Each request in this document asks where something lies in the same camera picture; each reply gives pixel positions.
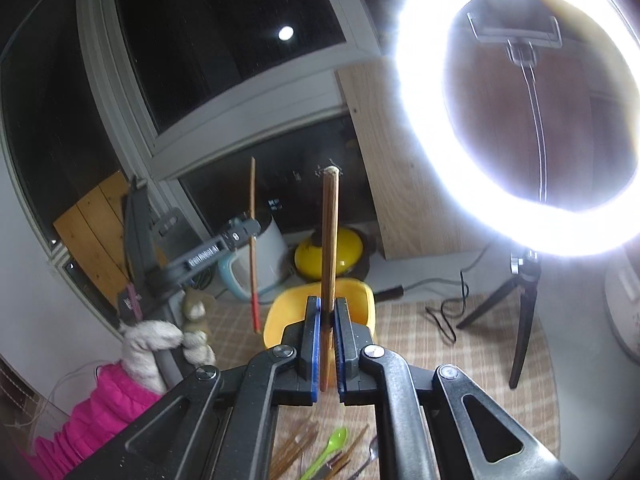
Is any green plastic spoon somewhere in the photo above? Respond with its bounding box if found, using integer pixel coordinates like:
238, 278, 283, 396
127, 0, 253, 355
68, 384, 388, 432
300, 426, 348, 480

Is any black power cable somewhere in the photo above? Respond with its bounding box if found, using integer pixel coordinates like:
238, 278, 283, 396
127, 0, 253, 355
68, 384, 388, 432
374, 244, 494, 345

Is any black tripod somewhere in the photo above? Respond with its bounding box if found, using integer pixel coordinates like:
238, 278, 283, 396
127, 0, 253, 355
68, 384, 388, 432
457, 248, 541, 390

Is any white blue appliance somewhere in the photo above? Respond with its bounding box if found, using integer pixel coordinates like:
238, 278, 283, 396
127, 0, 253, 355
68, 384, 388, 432
218, 214, 291, 301

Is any phone holder clamp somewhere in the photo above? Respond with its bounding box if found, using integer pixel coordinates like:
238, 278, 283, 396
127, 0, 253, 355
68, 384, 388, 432
466, 13, 563, 68

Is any yellow plastic utensil container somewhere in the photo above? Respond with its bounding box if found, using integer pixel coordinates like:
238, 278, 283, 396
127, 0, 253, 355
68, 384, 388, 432
262, 278, 377, 352

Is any left hand white glove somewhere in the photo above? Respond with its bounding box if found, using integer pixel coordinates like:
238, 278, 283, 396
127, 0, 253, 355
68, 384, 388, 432
122, 288, 217, 394

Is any wooden chopstick red tip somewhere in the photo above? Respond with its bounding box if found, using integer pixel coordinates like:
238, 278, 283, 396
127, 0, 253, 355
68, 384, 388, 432
320, 166, 340, 391

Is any metal fork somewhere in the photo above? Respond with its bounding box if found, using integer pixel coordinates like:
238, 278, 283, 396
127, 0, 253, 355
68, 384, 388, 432
312, 453, 350, 480

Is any pink checkered table cloth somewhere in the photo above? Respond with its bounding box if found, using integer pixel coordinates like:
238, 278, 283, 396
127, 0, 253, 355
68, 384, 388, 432
202, 294, 561, 480

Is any yellow lidded black pot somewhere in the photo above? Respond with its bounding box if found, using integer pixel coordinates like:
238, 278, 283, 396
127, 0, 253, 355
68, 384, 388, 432
293, 225, 371, 282

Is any wooden board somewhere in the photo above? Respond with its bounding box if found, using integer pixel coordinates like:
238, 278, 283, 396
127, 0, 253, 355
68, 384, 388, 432
336, 58, 490, 260

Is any large metal spoon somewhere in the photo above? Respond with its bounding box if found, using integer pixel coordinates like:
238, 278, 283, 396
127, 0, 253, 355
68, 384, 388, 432
347, 433, 381, 480

